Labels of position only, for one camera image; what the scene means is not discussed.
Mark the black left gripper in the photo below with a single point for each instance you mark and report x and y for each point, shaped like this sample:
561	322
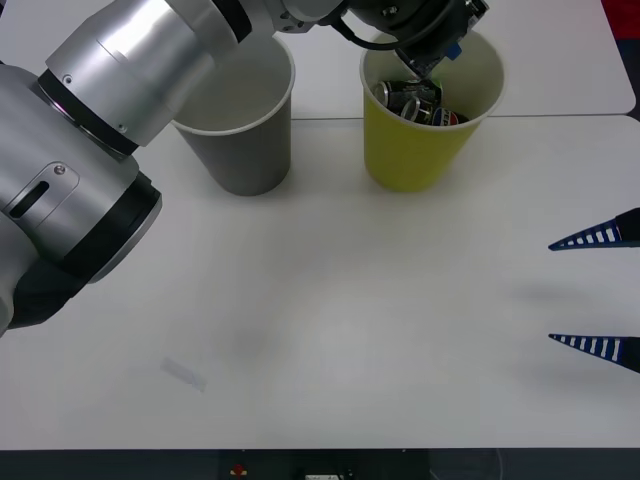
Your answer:
430	25

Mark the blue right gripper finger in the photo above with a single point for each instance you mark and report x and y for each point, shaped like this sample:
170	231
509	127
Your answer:
630	227
631	352

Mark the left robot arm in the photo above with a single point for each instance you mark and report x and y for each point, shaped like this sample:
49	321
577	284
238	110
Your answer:
125	75

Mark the black can with green end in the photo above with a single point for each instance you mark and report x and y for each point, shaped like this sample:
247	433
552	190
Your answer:
405	92

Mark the blue and red can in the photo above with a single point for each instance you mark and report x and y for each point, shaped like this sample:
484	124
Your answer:
447	118

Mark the black can with silver top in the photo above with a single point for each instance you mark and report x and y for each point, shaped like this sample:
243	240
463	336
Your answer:
417	111

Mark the yellow-green plastic bin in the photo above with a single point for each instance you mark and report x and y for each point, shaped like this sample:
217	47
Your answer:
410	155

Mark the red object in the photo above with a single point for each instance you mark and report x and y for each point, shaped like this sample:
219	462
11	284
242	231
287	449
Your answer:
622	17

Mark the grey plastic bin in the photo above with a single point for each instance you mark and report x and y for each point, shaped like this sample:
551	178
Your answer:
250	160

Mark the red round button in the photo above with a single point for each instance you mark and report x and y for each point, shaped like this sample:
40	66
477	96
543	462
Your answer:
238	470

